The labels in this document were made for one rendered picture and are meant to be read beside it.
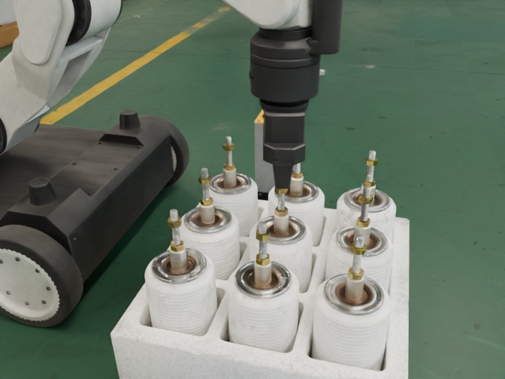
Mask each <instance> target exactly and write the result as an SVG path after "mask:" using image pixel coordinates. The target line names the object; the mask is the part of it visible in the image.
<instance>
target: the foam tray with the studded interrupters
mask: <svg viewBox="0 0 505 379"><path fill-rule="evenodd" d="M336 214H337V210H335V209H329V208H324V214H323V225H322V240H321V243H320V245H319V246H318V247H313V249H312V265H311V280H310V285H309V289H308V291H307V292H306V293H299V299H298V332H297V335H296V339H295V343H294V347H293V350H292V351H291V352H290V353H280V352H276V351H272V350H265V349H261V348H257V347H250V346H245V345H241V344H234V343H230V342H229V327H228V297H227V283H228V281H227V280H218V279H216V302H217V312H216V315H215V317H214V318H213V321H212V323H211V325H210V328H209V329H208V331H207V334H206V335H203V336H195V335H188V334H183V333H179V332H172V331H168V330H164V329H157V328H153V326H152V322H151V316H150V307H149V301H148V295H147V286H146V282H145V284H144V285H143V286H142V288H141V290H140V291H139V293H138V294H137V295H136V296H135V298H134V300H133V301H132V303H131V304H130V305H129V307H128V309H127V310H126V312H125V313H124V314H123V316H122V317H121V319H120V320H119V322H118V323H117V325H116V326H115V328H114V329H113V331H112V332H111V334H110V336H111V340H112V344H113V350H114V354H115V358H116V365H117V368H118V372H119V379H408V327H409V308H408V302H409V227H410V221H409V220H408V219H407V218H400V217H396V218H395V222H394V228H393V233H392V244H393V246H394V250H395V251H394V256H393V262H392V271H391V276H390V281H389V290H388V294H389V297H390V299H391V302H392V309H391V313H390V319H389V327H388V332H387V337H386V345H385V351H384V356H383V364H382V369H381V371H372V370H368V369H364V368H357V367H353V366H349V365H341V364H337V363H333V362H326V361H322V360H318V359H312V358H311V353H312V340H313V317H314V305H315V294H316V291H317V289H318V287H319V286H320V285H321V284H322V283H323V282H324V281H325V268H326V258H327V249H328V239H329V238H330V237H331V236H332V235H333V234H334V233H335V225H336ZM266 217H268V201H265V200H258V222H259V221H261V220H263V219H264V218H266ZM239 244H240V246H239V247H240V263H239V265H238V267H237V268H239V267H241V266H242V265H244V264H246V263H248V262H250V246H249V237H241V236H239Z"/></svg>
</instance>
